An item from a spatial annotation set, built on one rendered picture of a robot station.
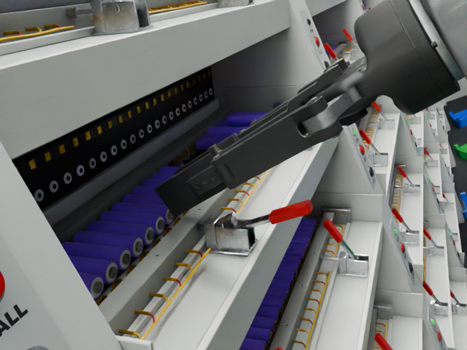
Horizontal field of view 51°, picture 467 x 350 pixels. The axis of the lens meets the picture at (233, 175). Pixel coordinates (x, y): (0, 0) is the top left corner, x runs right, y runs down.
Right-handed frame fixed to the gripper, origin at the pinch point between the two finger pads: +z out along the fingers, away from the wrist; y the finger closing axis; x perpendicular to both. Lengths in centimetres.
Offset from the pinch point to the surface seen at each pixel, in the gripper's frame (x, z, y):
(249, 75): 5.3, 8.3, 42.6
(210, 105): 4.7, 14.1, 36.1
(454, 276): -83, 15, 112
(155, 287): -4.2, 3.7, -8.5
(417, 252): -47, 7, 65
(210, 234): -4.5, 2.2, -0.9
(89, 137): 8.9, 12.0, 5.2
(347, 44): -2, 5, 110
